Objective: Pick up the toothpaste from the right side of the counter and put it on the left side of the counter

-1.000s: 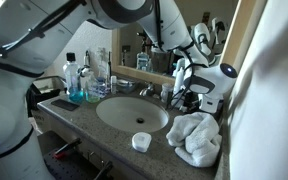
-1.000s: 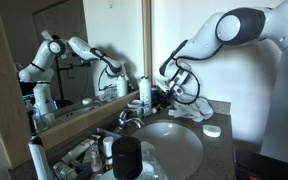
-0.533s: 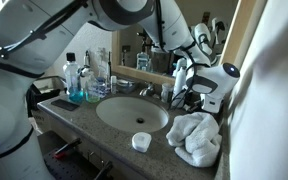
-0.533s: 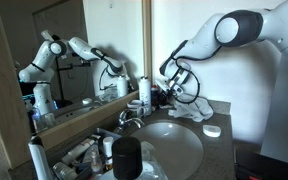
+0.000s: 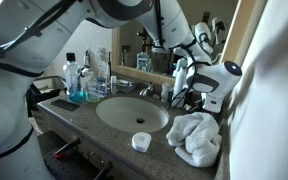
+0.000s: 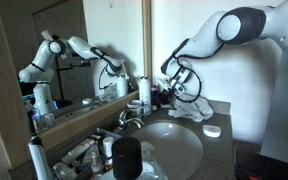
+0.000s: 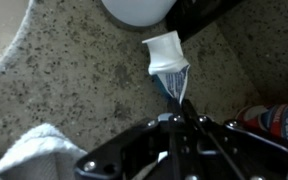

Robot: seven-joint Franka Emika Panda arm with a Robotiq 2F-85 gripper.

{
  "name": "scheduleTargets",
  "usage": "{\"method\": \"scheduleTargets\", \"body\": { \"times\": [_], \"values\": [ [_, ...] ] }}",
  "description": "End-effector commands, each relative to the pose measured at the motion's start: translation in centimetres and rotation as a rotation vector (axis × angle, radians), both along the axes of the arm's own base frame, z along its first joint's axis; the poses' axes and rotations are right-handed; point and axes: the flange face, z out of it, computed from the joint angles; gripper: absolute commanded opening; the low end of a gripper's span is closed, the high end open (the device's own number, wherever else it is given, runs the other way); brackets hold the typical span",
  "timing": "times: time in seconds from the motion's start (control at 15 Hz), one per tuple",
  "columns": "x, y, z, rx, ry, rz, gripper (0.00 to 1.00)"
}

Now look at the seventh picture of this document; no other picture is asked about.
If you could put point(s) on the black toiletry container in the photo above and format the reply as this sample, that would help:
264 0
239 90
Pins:
197 15

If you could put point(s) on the red blue shaving foam can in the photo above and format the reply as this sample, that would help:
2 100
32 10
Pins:
280 121

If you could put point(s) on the white plastic bottle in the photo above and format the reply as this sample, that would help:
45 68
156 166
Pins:
137 10

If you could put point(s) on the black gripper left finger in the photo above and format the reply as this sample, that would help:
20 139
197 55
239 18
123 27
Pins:
134 153

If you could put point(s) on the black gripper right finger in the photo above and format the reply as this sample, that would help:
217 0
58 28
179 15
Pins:
224 150

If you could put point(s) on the white terry towel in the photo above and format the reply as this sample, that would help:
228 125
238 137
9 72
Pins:
34 150

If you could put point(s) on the white toothpaste tube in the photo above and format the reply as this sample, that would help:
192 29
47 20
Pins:
165 56

